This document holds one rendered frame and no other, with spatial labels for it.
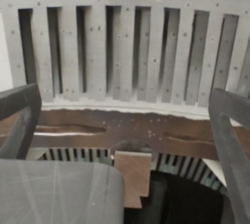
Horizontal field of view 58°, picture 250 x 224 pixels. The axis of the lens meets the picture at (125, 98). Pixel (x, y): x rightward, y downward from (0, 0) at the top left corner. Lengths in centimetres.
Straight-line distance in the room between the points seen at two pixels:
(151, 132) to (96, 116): 6
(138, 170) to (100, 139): 5
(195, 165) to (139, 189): 49
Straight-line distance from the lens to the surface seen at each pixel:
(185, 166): 74
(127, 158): 25
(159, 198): 165
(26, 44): 23
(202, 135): 27
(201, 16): 22
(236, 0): 22
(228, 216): 208
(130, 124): 25
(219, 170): 33
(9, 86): 28
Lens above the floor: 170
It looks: 83 degrees down
